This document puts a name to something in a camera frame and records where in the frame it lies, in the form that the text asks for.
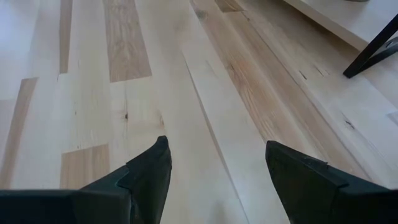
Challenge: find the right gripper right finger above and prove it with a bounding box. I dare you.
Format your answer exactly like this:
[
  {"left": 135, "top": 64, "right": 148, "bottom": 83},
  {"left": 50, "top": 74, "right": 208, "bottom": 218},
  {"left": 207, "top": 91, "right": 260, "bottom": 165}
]
[{"left": 266, "top": 140, "right": 398, "bottom": 224}]

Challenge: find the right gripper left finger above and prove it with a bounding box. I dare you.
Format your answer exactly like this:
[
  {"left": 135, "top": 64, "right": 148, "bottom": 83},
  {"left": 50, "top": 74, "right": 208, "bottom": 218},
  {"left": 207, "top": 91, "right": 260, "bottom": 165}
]
[{"left": 0, "top": 135, "right": 172, "bottom": 224}]

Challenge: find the light wooden shelf board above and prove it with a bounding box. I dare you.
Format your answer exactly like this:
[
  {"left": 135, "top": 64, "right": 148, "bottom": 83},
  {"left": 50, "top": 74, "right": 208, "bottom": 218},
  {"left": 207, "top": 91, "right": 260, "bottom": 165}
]
[{"left": 282, "top": 0, "right": 398, "bottom": 52}]

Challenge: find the black metal shelf frame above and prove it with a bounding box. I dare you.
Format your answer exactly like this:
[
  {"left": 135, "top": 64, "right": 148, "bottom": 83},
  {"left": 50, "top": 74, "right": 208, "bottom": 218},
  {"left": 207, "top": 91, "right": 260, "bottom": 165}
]
[{"left": 343, "top": 14, "right": 398, "bottom": 79}]

